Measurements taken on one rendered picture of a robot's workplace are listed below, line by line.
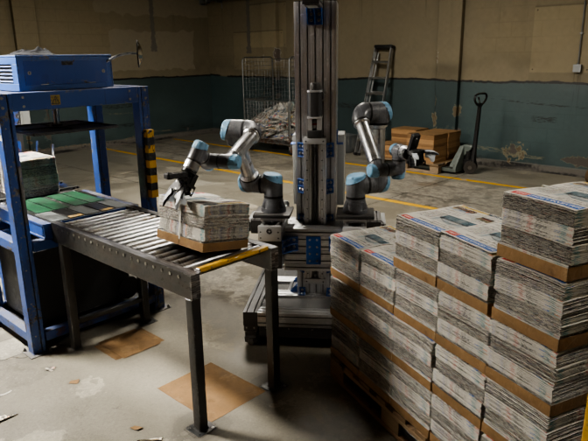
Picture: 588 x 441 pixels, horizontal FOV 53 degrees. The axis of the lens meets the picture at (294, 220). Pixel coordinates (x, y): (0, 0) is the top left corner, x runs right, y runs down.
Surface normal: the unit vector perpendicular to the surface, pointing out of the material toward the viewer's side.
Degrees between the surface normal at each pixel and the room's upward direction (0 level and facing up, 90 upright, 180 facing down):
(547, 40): 90
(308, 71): 90
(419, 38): 90
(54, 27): 90
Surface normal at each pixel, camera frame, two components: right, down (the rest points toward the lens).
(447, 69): -0.68, 0.21
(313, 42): -0.11, 0.27
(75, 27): 0.73, 0.18
